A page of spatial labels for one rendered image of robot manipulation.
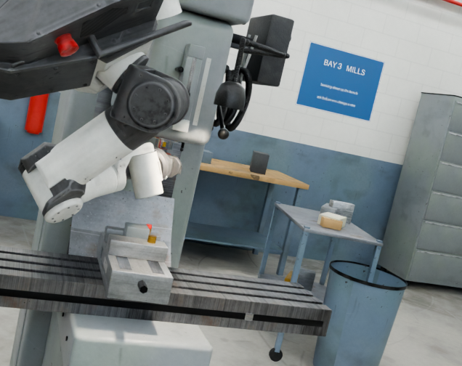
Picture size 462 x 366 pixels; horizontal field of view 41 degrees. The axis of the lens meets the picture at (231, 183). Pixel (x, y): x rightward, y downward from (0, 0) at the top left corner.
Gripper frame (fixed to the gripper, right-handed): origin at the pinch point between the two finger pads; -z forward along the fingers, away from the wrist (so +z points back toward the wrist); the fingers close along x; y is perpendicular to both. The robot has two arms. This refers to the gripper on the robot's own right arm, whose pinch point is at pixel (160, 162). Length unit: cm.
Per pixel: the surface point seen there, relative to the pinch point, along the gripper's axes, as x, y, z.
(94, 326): 4.2, 39.8, 21.0
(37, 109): 168, 19, -369
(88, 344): 3, 42, 28
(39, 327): 31, 64, -28
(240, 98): -17.6, -20.6, 19.2
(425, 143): -195, -30, -485
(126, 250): 2.4, 22.8, 9.8
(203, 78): -7.2, -23.7, 7.1
